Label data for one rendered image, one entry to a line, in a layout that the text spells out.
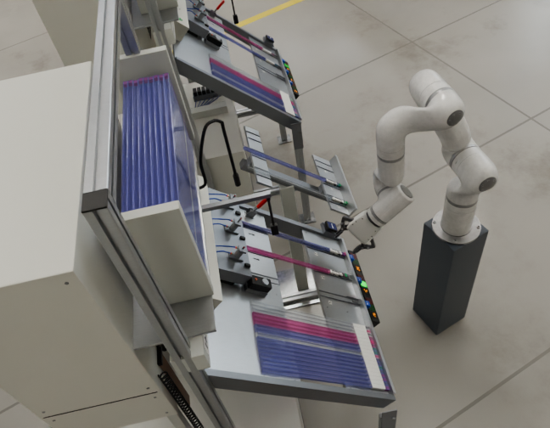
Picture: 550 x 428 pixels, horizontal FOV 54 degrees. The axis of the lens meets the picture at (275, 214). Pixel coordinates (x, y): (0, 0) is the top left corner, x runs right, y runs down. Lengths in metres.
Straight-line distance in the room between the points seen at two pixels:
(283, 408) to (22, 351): 1.00
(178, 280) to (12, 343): 0.36
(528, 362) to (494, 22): 2.92
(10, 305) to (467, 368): 2.12
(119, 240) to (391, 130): 1.00
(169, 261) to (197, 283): 0.11
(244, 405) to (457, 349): 1.20
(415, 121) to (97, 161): 1.01
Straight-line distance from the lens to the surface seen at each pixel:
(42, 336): 1.23
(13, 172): 1.30
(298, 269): 2.75
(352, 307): 1.99
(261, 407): 2.00
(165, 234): 1.12
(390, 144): 1.70
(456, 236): 2.25
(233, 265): 1.63
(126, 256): 0.94
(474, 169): 1.94
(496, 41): 4.65
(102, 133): 0.98
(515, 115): 3.96
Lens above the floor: 2.47
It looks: 49 degrees down
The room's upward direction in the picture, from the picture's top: 11 degrees counter-clockwise
